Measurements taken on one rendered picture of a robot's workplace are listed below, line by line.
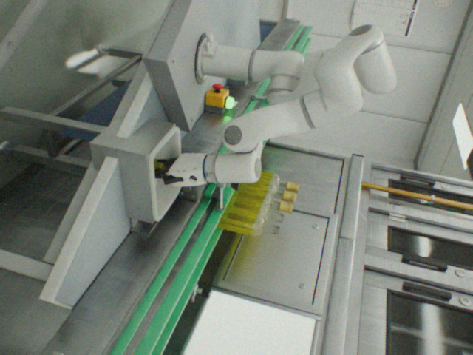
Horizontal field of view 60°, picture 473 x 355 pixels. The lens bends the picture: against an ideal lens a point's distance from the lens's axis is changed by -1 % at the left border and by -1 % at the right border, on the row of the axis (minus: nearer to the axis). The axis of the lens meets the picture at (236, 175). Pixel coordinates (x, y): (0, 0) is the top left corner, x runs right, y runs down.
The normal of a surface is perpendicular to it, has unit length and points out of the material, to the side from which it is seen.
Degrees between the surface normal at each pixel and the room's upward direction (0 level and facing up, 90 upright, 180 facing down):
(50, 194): 90
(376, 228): 90
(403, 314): 90
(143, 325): 90
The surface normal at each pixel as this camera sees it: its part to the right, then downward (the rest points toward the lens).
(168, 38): -0.10, -0.45
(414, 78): -0.30, 0.55
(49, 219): 0.05, -0.81
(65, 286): 0.96, 0.21
